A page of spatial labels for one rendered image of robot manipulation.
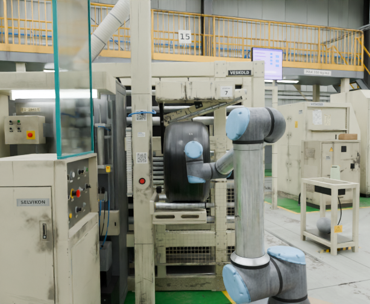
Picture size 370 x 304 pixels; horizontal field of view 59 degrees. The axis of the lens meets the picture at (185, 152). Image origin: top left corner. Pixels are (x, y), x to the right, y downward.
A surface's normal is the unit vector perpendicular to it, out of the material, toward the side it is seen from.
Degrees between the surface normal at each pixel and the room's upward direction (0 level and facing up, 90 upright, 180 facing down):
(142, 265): 90
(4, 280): 90
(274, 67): 90
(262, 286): 92
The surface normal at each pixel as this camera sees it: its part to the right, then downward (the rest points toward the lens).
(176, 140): 0.00, -0.52
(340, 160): 0.29, 0.05
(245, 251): -0.47, 0.11
